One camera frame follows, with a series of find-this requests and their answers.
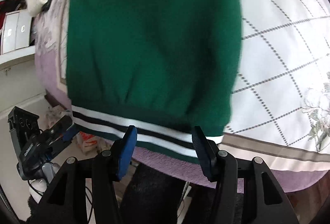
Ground purple floral bed blanket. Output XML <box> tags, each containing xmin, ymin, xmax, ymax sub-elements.
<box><xmin>35</xmin><ymin>0</ymin><xmax>329</xmax><ymax>192</ymax></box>

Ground green varsity jacket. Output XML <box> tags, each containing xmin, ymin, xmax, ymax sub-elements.
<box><xmin>66</xmin><ymin>0</ymin><xmax>242</xmax><ymax>163</ymax></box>

